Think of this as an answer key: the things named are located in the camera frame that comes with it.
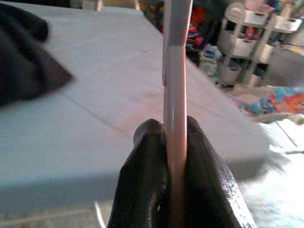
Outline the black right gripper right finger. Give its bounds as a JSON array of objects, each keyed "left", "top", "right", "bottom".
[{"left": 183, "top": 115, "right": 258, "bottom": 228}]

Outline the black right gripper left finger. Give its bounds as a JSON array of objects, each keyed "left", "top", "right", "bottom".
[{"left": 106, "top": 118, "right": 172, "bottom": 228}]

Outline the pale pink plastic hanger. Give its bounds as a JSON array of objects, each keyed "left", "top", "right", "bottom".
[{"left": 162, "top": 0, "right": 194, "bottom": 228}]

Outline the black garment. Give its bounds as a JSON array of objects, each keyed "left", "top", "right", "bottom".
[{"left": 0, "top": 3, "right": 75, "bottom": 107}]

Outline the colourful play mat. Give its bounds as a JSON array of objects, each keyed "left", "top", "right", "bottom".
[{"left": 230, "top": 85, "right": 304, "bottom": 125}]

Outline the blue white plastic bag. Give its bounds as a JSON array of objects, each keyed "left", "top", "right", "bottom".
[{"left": 199, "top": 43, "right": 223, "bottom": 77}]

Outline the white rolling shelf cart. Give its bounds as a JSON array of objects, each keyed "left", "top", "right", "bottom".
[{"left": 216, "top": 1, "right": 303, "bottom": 88}]

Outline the colourful toy pile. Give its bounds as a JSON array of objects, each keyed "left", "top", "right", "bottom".
[{"left": 186, "top": 6, "right": 208, "bottom": 46}]

